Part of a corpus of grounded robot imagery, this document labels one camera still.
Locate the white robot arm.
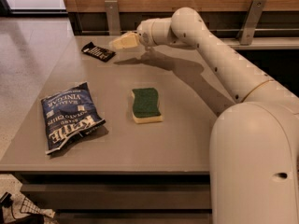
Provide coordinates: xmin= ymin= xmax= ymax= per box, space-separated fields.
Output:
xmin=110 ymin=7 xmax=299 ymax=224

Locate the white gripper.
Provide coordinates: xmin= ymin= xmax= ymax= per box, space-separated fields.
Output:
xmin=109 ymin=19 xmax=155 ymax=49

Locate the blue kettle chips bag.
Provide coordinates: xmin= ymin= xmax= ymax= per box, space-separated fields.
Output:
xmin=41 ymin=82 xmax=106 ymax=155

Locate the green and yellow sponge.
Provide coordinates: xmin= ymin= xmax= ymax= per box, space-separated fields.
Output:
xmin=132 ymin=88 xmax=163 ymax=124

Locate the left metal bracket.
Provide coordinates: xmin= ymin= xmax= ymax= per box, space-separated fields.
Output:
xmin=105 ymin=0 xmax=121 ymax=35

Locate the grey drawer cabinet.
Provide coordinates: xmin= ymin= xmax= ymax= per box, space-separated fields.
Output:
xmin=1 ymin=37 xmax=229 ymax=224

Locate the black rxbar chocolate wrapper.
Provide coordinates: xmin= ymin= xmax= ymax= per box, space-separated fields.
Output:
xmin=81 ymin=42 xmax=116 ymax=63

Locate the right metal bracket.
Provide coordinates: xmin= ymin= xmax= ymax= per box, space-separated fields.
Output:
xmin=238 ymin=0 xmax=267 ymax=46

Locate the black object on floor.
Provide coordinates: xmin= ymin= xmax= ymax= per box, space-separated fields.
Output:
xmin=0 ymin=192 xmax=45 ymax=224

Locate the metal bracket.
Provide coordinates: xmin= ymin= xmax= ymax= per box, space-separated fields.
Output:
xmin=238 ymin=0 xmax=267 ymax=46
xmin=105 ymin=0 xmax=121 ymax=35

